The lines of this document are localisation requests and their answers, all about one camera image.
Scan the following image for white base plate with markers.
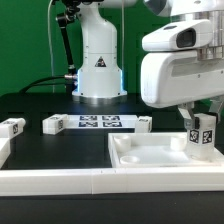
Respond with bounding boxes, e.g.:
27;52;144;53
67;115;137;129

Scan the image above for black cable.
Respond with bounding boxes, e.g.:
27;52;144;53
19;77;76;94

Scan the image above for white square table top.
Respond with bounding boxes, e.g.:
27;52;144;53
108;132;224;168

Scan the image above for white thin cable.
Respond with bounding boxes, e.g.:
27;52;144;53
47;0;56;94

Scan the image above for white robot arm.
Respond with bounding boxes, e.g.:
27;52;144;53
62;0;224;129

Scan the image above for white U-shaped fence wall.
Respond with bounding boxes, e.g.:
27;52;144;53
0;139;224;196

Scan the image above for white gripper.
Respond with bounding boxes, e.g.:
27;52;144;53
141;50;224;130

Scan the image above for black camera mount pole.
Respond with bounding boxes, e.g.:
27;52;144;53
56;11;77;80

